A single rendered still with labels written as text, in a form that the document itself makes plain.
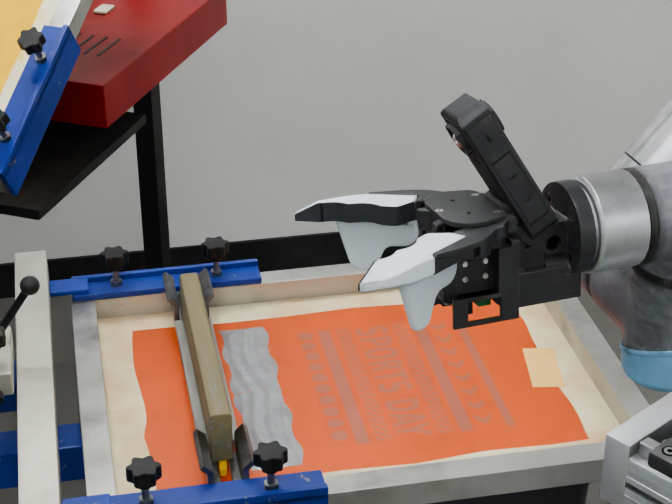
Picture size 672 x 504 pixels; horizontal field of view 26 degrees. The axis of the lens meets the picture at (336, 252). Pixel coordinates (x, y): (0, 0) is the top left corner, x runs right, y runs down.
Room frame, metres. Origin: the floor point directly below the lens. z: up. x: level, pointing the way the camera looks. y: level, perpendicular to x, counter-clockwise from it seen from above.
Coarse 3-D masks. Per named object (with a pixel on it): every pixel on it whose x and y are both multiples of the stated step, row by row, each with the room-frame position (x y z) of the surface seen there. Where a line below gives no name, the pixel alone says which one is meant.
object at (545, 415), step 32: (512, 384) 1.78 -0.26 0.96; (160, 416) 1.70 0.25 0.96; (192, 416) 1.70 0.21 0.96; (320, 416) 1.70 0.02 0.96; (544, 416) 1.70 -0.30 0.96; (576, 416) 1.70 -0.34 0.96; (160, 448) 1.63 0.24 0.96; (192, 448) 1.63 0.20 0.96; (320, 448) 1.63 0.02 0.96; (352, 448) 1.63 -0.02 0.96; (384, 448) 1.63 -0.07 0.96; (416, 448) 1.63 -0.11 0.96; (448, 448) 1.63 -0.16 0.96; (480, 448) 1.63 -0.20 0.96; (160, 480) 1.56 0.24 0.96; (192, 480) 1.56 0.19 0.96; (224, 480) 1.56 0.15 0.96
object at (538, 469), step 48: (240, 288) 2.01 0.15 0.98; (288, 288) 2.03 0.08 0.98; (336, 288) 2.04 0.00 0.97; (96, 336) 1.86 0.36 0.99; (576, 336) 1.87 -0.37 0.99; (96, 384) 1.73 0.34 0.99; (624, 384) 1.73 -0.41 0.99; (96, 432) 1.62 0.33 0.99; (96, 480) 1.51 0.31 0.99; (336, 480) 1.51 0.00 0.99; (384, 480) 1.51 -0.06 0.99; (432, 480) 1.51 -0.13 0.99; (480, 480) 1.52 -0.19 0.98; (528, 480) 1.54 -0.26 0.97; (576, 480) 1.55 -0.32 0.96
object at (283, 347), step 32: (256, 320) 1.96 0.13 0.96; (288, 320) 1.96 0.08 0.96; (320, 320) 1.96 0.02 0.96; (352, 320) 1.96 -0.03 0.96; (384, 320) 1.96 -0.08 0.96; (512, 320) 1.96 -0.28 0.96; (160, 352) 1.87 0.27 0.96; (288, 352) 1.87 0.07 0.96; (512, 352) 1.87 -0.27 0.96; (160, 384) 1.78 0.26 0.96; (288, 384) 1.78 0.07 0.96
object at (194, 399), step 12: (180, 324) 1.89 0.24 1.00; (180, 336) 1.85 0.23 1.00; (180, 348) 1.82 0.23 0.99; (216, 348) 1.82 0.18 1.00; (192, 372) 1.76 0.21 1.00; (192, 384) 1.72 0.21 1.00; (192, 396) 1.70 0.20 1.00; (228, 396) 1.70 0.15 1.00; (192, 408) 1.67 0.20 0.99; (204, 432) 1.61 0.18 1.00
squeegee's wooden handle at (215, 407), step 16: (192, 288) 1.88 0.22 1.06; (192, 304) 1.84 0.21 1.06; (192, 320) 1.79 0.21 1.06; (208, 320) 1.80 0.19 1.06; (192, 336) 1.76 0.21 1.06; (208, 336) 1.75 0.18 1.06; (192, 352) 1.76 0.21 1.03; (208, 352) 1.71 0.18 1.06; (208, 368) 1.67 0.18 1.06; (208, 384) 1.63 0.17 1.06; (208, 400) 1.59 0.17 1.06; (224, 400) 1.59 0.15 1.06; (208, 416) 1.57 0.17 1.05; (224, 416) 1.56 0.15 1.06; (208, 432) 1.58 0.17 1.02; (224, 432) 1.56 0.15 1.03; (224, 448) 1.56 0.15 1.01
